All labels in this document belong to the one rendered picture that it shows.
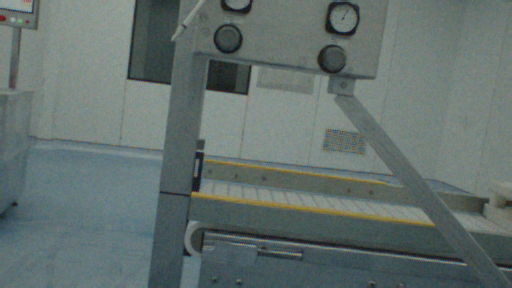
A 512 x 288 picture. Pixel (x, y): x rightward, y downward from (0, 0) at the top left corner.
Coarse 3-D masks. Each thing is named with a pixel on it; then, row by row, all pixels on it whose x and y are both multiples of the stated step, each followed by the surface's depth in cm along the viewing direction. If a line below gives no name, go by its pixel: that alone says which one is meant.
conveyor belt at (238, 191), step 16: (208, 192) 81; (224, 192) 83; (240, 192) 84; (256, 192) 86; (272, 192) 88; (288, 192) 90; (336, 208) 82; (352, 208) 84; (368, 208) 86; (384, 208) 87; (400, 208) 89; (416, 208) 91; (192, 224) 65; (208, 224) 64; (224, 224) 65; (464, 224) 84; (480, 224) 85; (496, 224) 87; (320, 240) 65; (336, 240) 65; (448, 256) 66
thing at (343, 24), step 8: (336, 8) 56; (344, 8) 56; (352, 8) 56; (328, 16) 56; (336, 16) 56; (344, 16) 56; (352, 16) 56; (328, 24) 56; (336, 24) 56; (344, 24) 56; (352, 24) 56; (328, 32) 57; (336, 32) 56; (344, 32) 56; (352, 32) 57
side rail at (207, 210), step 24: (192, 216) 62; (216, 216) 63; (240, 216) 63; (264, 216) 63; (288, 216) 63; (312, 216) 63; (336, 216) 63; (360, 240) 64; (384, 240) 64; (408, 240) 64; (432, 240) 64; (480, 240) 65; (504, 240) 65
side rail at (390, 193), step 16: (208, 176) 89; (224, 176) 90; (240, 176) 90; (256, 176) 90; (272, 176) 90; (288, 176) 90; (304, 176) 90; (320, 192) 91; (336, 192) 91; (352, 192) 91; (368, 192) 91; (384, 192) 91; (400, 192) 91; (448, 192) 92; (464, 208) 92; (480, 208) 92
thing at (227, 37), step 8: (232, 16) 56; (240, 16) 56; (216, 32) 56; (224, 32) 55; (232, 32) 55; (240, 32) 57; (216, 40) 56; (224, 40) 55; (232, 40) 55; (240, 40) 57; (224, 48) 56; (232, 48) 56
